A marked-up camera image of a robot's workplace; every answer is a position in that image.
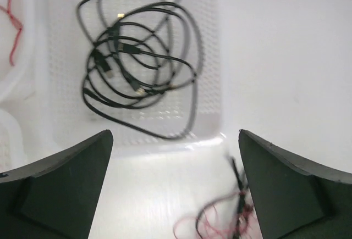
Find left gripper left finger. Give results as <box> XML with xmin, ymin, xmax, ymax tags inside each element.
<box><xmin>1</xmin><ymin>130</ymin><xmax>113</xmax><ymax>238</ymax></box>

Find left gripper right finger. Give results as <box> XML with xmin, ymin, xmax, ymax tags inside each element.
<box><xmin>238</xmin><ymin>130</ymin><xmax>351</xmax><ymax>239</ymax></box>

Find black cables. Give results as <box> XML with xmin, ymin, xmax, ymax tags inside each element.
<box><xmin>195</xmin><ymin>153</ymin><xmax>254</xmax><ymax>239</ymax></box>

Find thick red wire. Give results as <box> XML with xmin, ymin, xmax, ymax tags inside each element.
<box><xmin>0</xmin><ymin>0</ymin><xmax>24</xmax><ymax>66</ymax></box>

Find white slotted basket front left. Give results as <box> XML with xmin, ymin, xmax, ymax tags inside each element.
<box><xmin>1</xmin><ymin>109</ymin><xmax>28</xmax><ymax>172</ymax></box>

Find white perforated rectangular basket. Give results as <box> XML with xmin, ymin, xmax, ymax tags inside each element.
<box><xmin>34</xmin><ymin>0</ymin><xmax>223</xmax><ymax>156</ymax></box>

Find white solid plastic tub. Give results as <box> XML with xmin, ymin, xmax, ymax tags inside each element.
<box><xmin>1</xmin><ymin>0</ymin><xmax>36</xmax><ymax>102</ymax></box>

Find tangled thin red wires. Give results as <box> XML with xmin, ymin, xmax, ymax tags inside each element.
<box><xmin>173</xmin><ymin>191</ymin><xmax>262</xmax><ymax>239</ymax></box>

